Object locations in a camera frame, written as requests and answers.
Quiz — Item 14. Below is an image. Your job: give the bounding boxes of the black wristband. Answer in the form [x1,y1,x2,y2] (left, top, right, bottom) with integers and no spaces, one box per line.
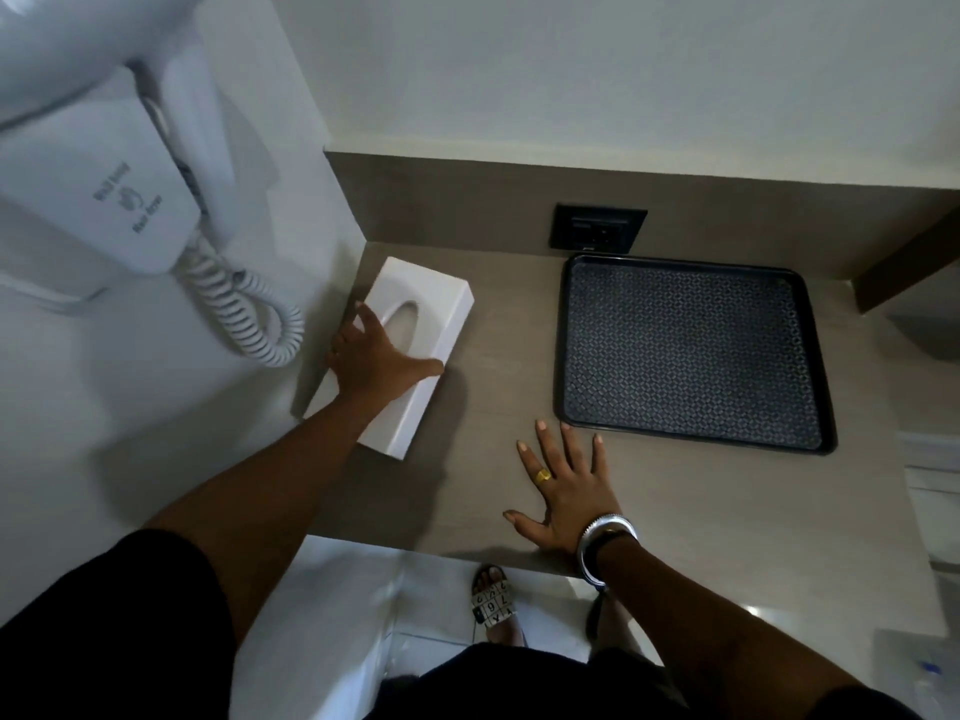
[583,527,642,586]

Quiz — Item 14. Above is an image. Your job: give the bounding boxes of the black textured tray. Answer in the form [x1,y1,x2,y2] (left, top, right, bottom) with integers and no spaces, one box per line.
[553,253,839,455]

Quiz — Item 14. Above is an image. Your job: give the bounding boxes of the person's left forearm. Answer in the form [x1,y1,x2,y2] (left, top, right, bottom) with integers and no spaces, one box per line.
[142,397,399,646]

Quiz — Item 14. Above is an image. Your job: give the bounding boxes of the white hair dryer wall holder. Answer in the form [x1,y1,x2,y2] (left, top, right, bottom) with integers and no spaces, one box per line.
[0,63,205,302]

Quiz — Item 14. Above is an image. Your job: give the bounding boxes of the person's black shirt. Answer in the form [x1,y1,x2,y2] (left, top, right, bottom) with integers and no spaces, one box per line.
[0,528,931,720]

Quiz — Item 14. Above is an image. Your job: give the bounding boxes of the white tissue box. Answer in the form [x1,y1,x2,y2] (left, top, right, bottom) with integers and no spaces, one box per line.
[301,256,477,462]

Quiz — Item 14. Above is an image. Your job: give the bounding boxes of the person's right hand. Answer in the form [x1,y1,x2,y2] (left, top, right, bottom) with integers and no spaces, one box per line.
[502,419,624,554]

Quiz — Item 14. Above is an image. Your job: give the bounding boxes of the silver bangle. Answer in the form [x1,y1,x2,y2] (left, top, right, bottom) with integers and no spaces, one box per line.
[575,514,639,590]

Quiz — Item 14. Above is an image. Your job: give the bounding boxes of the person's left hand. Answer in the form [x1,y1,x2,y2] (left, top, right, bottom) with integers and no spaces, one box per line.
[324,299,447,422]

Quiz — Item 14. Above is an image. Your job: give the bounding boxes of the white hair dryer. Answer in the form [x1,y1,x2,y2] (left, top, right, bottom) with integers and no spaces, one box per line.
[0,0,235,252]

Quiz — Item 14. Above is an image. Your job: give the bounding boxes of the white cabinet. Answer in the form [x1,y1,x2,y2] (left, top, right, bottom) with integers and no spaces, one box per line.
[240,535,423,720]

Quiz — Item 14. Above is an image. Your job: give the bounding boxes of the white coiled cord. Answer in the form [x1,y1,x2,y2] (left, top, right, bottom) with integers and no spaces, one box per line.
[174,235,306,368]

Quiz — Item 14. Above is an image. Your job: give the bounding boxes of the patterned sandal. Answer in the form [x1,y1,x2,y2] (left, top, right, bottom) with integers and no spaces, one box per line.
[468,563,531,647]

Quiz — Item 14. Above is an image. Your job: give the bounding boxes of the person's black shorts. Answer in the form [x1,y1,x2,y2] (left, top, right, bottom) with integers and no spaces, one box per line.
[375,640,819,720]

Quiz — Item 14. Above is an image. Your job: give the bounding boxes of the person's right forearm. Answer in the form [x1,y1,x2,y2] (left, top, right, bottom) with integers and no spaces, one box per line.
[588,535,864,720]

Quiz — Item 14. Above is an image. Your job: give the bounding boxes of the brown wooden shelf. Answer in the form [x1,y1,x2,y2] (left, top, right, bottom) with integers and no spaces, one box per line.
[855,194,960,316]

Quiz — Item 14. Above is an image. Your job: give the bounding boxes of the clear plastic bag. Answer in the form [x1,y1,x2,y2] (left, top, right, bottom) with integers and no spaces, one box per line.
[873,629,960,720]

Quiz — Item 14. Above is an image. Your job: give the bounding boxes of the black wall power outlet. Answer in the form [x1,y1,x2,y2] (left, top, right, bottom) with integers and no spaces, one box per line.
[549,204,649,256]

